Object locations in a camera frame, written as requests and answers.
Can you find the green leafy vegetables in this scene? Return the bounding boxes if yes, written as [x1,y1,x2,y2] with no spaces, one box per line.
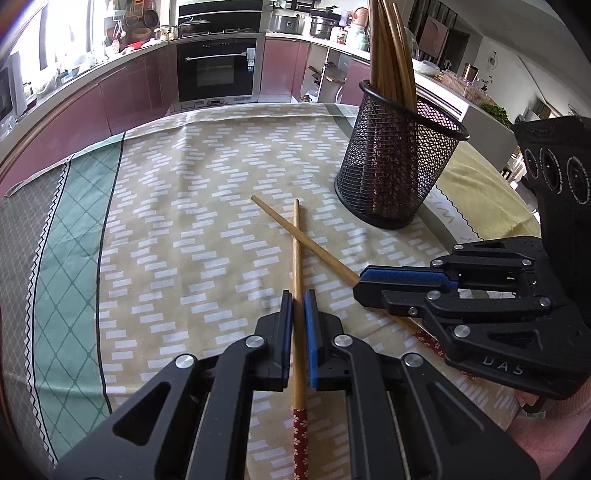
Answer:
[480,104,513,127]

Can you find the bunch of wooden chopsticks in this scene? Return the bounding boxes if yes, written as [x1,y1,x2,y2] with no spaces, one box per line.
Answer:
[365,0,419,217]

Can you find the black glass stove panel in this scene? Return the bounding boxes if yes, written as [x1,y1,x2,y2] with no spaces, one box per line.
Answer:
[178,2,265,35]

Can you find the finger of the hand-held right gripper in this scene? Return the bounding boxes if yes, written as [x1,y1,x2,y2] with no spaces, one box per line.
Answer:
[353,235,552,296]
[353,282,583,400]

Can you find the person's right forearm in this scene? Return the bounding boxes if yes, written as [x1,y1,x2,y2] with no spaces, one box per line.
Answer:
[505,388,591,480]

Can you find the steel stockpot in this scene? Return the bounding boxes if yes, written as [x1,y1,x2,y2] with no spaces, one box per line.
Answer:
[309,16,338,38]

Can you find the beige and green patterned tablecloth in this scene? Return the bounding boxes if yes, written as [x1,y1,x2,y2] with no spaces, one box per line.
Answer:
[0,102,522,480]

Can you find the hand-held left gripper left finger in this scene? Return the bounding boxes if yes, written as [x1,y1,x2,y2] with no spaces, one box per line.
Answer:
[53,290,295,480]

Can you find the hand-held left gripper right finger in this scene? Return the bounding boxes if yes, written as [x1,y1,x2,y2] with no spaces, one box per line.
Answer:
[304,289,541,480]

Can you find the black wok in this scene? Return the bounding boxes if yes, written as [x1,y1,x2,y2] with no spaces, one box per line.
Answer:
[179,16,212,35]

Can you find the wooden chopstick red floral handle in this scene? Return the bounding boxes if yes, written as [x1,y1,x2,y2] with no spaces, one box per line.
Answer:
[250,195,481,381]
[292,198,311,480]

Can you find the silver microwave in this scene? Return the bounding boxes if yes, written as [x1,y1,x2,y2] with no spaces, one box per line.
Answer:
[0,51,26,123]

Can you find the black mesh utensil holder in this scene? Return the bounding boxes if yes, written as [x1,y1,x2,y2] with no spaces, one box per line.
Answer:
[333,79,471,230]

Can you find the silver rice cooker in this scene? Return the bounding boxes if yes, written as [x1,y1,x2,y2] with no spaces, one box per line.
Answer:
[270,7,305,34]

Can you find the kitchen window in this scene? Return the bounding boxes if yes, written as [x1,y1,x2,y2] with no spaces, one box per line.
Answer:
[0,0,61,79]

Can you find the black built-in oven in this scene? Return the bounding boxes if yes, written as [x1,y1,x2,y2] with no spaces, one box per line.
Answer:
[176,37,258,103]

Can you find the yellow printed cloth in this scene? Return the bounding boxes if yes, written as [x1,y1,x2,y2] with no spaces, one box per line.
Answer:
[418,141,543,245]

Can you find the mauve kitchen cabinets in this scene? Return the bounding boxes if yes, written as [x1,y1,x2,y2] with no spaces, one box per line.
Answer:
[0,34,384,195]

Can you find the white kitchen island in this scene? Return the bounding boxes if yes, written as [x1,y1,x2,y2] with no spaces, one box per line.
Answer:
[413,65,513,137]

